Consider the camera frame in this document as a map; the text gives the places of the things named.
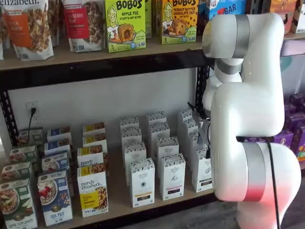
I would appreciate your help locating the purple Annie's box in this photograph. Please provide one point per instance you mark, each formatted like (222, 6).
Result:
(296, 102)
(299, 143)
(283, 140)
(295, 120)

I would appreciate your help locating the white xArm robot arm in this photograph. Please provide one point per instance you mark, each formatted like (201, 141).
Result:
(250, 107)

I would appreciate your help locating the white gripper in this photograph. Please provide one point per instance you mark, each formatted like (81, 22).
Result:
(203, 126)

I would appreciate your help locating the green cereal box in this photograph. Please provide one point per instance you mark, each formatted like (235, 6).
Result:
(16, 207)
(23, 155)
(29, 137)
(16, 171)

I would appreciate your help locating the black metal shelf rack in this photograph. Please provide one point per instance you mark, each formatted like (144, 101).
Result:
(95, 71)
(293, 47)

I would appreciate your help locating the orange snack box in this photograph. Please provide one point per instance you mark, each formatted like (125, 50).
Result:
(281, 9)

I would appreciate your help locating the yellow Bobo's peanut butter box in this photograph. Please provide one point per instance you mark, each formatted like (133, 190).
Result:
(179, 21)

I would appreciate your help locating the white box pink strip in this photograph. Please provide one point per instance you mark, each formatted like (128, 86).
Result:
(159, 131)
(156, 117)
(167, 145)
(172, 176)

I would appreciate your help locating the white box green strip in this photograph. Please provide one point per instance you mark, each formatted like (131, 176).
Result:
(190, 126)
(184, 114)
(201, 171)

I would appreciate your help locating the green Bobo's apple pie box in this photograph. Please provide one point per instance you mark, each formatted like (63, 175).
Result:
(125, 26)
(148, 19)

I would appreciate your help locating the white wall outlet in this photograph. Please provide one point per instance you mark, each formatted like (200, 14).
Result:
(32, 105)

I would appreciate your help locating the blue Z Bar box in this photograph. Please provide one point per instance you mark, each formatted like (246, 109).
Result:
(228, 8)

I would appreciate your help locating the red Purely Elizabeth granola bag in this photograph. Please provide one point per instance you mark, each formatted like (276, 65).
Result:
(81, 23)

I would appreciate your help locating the yellow Purely Elizabeth box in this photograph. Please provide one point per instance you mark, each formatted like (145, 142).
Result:
(94, 140)
(90, 156)
(93, 128)
(93, 193)

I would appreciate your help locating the blue cereal box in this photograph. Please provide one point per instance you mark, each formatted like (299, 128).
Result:
(57, 146)
(55, 162)
(59, 133)
(55, 200)

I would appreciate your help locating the white snack box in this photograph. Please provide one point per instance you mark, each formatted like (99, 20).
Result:
(299, 20)

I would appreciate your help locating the orange Purely Elizabeth granola bag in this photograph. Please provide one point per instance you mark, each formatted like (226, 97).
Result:
(28, 31)

